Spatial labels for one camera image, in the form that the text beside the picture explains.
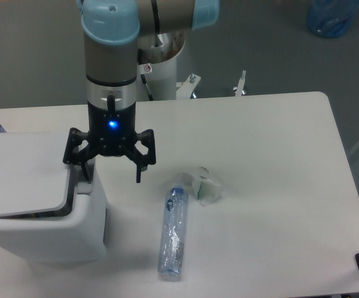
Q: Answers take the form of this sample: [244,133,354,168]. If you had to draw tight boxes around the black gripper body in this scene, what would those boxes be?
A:
[87,102,136,156]

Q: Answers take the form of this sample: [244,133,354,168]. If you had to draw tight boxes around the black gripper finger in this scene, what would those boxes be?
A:
[63,127,102,182]
[122,128,157,184]

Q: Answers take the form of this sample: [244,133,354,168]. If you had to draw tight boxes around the white trash can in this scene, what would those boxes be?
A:
[0,132,109,262]

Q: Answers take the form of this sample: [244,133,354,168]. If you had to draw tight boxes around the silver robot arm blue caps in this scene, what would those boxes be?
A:
[63,1,219,181]

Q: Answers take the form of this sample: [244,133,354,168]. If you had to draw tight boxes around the crumpled white paper wrapper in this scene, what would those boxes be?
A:
[173,166,223,207]

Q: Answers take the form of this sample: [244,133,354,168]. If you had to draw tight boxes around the clear crushed plastic bottle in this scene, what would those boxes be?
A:
[157,184,188,281]

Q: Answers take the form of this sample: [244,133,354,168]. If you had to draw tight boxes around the blue plastic bag on floor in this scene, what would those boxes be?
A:
[306,0,359,38]

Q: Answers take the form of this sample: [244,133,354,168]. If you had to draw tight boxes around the black cable on pedestal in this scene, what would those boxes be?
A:
[138,63,154,102]

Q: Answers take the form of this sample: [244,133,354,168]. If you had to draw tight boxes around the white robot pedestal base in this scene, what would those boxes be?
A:
[136,31,201,102]

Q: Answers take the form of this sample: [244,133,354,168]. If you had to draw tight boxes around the white levelling foot bracket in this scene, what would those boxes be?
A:
[233,70,247,97]

